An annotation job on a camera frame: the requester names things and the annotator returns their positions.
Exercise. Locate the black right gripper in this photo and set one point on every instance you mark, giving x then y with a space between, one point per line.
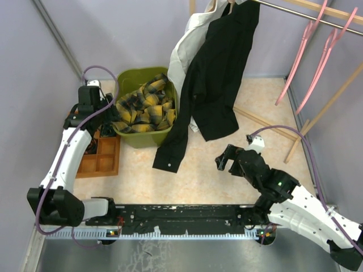
230 153

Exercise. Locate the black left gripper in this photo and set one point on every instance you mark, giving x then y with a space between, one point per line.
112 114

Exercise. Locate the yellow plaid shirt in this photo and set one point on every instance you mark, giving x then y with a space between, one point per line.
146 109

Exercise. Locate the black garment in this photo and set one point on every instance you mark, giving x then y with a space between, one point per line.
212 83

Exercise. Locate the pink hanger with plaid shirt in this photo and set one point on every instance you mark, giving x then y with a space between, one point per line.
309 30

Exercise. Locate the pink plastic hanger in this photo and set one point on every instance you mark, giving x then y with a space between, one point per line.
331 41

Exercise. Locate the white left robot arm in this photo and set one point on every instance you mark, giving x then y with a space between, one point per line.
53 202

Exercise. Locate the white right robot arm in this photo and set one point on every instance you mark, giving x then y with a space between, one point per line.
285 202

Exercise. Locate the orange compartment tray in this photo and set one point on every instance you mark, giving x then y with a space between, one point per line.
101 157

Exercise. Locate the cream white hanging garment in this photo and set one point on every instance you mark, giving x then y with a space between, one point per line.
190 43

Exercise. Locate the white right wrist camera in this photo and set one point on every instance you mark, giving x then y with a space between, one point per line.
255 143

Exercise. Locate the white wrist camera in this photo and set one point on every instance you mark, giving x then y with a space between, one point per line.
255 143
94 83

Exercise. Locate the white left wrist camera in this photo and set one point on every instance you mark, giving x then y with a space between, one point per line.
94 83

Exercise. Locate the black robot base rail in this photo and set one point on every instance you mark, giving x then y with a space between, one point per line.
181 219

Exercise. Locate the wooden rack frame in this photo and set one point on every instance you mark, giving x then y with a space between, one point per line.
309 124

